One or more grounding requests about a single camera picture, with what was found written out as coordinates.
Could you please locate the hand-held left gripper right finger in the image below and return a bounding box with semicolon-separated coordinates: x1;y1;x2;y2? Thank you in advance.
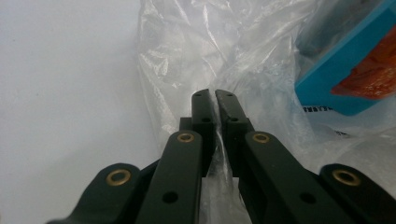
214;89;256;179

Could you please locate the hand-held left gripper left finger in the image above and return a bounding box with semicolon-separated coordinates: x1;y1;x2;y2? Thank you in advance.
178;88;217;179

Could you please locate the clear plastic bag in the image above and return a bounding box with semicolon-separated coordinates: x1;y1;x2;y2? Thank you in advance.
135;0;396;224

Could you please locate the blue snack packet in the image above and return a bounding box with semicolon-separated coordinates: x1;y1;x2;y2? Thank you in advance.
293;0;396;118

